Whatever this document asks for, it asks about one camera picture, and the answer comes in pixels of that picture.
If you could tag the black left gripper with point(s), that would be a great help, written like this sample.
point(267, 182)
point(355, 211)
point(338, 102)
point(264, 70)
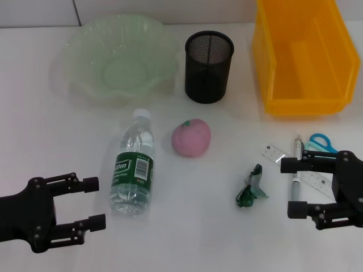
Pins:
point(25, 209)

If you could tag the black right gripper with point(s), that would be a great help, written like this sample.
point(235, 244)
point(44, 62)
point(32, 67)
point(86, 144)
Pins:
point(348, 181)

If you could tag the transparent plastic ruler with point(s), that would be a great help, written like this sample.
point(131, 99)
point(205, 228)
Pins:
point(273, 153)

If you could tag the pink toy peach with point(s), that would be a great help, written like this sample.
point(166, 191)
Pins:
point(191, 139)

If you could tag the green plastic wrapper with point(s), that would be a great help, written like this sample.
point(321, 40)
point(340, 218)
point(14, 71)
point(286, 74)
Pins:
point(249, 192)

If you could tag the yellow plastic bin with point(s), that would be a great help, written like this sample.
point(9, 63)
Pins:
point(306, 71)

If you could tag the grey ballpoint pen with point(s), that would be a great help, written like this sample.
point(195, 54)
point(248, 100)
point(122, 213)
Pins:
point(295, 187)

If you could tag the clear green-label water bottle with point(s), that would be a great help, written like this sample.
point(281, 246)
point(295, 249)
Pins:
point(133, 167)

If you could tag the black mesh pen holder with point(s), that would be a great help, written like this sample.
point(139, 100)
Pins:
point(208, 71)

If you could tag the green translucent fruit bowl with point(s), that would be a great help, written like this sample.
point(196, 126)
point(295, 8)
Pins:
point(119, 62)

